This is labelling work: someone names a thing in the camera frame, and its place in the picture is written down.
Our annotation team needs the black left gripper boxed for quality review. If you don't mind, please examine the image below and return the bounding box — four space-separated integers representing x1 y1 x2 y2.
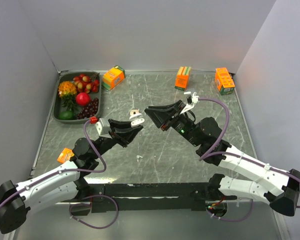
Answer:
91 118 143 159

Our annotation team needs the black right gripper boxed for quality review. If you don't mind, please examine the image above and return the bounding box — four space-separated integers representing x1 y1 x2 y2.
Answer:
144 99 202 147

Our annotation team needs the white earbud charging case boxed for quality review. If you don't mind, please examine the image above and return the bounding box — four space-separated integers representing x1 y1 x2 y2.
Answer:
129 113 145 127

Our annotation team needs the beige earbud charging case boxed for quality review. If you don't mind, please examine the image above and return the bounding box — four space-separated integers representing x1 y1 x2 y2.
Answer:
129 109 140 118

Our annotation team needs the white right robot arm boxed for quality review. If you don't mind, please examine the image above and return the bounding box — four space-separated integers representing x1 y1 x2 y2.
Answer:
144 100 300 217

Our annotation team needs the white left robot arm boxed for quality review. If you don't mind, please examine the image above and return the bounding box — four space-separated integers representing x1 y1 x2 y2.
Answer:
0 117 145 234

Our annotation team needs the dark purple grape bunch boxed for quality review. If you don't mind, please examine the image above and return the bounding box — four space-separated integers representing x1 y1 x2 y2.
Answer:
76 97 99 120

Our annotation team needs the orange sponge pack back middle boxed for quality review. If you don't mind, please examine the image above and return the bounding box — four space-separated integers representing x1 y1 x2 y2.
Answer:
174 66 192 91

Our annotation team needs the orange sponge pack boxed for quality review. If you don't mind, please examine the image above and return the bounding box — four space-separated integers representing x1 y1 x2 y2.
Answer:
174 66 192 91
102 65 126 91

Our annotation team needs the red apple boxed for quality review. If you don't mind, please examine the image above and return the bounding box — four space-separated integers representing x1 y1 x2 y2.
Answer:
75 92 91 107

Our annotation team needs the orange sponge pack back left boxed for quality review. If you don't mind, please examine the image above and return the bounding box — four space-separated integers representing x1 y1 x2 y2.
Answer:
102 65 126 91

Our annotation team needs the dark grey fruit tray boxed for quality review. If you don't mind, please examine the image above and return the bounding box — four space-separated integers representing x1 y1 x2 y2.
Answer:
53 71 101 125

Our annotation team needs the green avocado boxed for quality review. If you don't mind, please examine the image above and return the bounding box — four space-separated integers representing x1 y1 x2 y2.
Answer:
58 110 76 121

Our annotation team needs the red yellow lychee bunch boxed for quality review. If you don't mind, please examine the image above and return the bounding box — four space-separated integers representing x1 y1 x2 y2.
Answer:
73 72 100 94

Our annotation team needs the orange box front left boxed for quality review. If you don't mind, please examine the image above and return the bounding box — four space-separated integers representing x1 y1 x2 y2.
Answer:
57 148 75 164

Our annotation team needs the orange box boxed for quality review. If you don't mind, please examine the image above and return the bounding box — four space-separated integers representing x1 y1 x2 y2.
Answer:
57 148 75 164
214 67 235 95

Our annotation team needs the orange yellow flower pineapple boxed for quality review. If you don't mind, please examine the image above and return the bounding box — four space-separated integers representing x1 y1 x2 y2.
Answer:
58 81 77 111

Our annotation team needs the orange box back right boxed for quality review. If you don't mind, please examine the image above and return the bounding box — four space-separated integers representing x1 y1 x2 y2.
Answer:
214 67 235 95

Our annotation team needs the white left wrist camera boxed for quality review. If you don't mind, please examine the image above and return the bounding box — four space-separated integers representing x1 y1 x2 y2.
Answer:
89 116 111 138

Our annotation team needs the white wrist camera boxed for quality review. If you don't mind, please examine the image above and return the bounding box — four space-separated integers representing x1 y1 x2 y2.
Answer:
89 116 111 138
182 91 199 113

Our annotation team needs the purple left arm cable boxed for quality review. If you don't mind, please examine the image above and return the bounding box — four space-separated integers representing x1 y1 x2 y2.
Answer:
0 119 108 230

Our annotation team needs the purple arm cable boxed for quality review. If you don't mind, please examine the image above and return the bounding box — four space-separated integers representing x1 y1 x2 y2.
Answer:
197 97 300 209
0 119 108 230

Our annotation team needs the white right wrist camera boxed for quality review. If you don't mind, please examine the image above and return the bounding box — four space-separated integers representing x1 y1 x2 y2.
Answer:
182 91 199 113

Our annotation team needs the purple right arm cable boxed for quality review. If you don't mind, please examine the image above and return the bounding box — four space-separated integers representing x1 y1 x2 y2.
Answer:
197 97 300 209

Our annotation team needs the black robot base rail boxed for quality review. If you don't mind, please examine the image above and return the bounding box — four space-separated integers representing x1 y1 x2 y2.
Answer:
58 182 238 217

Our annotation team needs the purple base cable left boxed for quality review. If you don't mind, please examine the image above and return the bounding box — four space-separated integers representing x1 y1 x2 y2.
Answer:
68 195 119 230

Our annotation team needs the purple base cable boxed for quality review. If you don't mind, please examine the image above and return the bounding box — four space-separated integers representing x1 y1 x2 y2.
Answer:
68 195 119 230
205 199 254 223

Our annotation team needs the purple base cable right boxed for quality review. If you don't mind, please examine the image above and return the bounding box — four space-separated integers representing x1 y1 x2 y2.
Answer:
205 199 254 223

